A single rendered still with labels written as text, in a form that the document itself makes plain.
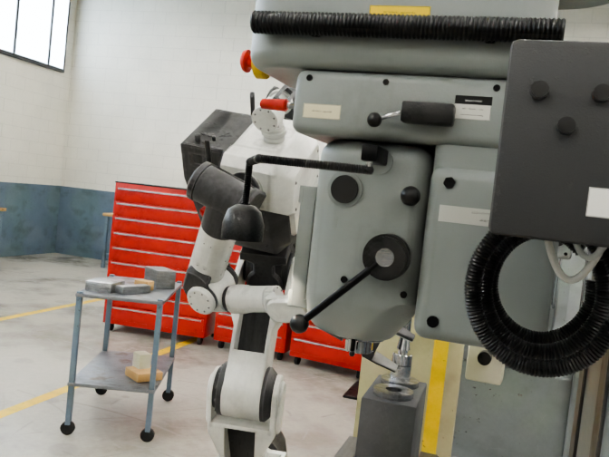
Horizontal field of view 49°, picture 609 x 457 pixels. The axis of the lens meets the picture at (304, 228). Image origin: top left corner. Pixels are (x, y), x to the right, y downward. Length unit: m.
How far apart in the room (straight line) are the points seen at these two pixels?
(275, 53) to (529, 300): 0.53
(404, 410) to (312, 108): 0.72
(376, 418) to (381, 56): 0.80
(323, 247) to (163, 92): 10.77
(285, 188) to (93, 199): 10.78
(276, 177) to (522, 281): 0.75
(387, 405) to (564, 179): 0.86
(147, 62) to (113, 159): 1.76
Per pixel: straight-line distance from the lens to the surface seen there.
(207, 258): 1.60
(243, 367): 1.80
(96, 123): 12.39
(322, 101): 1.05
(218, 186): 1.50
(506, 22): 0.99
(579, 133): 0.75
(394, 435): 1.51
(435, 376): 2.93
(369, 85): 1.04
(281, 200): 1.62
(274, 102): 1.30
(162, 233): 6.49
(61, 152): 12.68
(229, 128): 1.74
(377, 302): 1.05
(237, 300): 1.64
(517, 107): 0.76
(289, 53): 1.07
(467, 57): 1.02
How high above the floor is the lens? 1.54
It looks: 3 degrees down
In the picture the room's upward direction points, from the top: 6 degrees clockwise
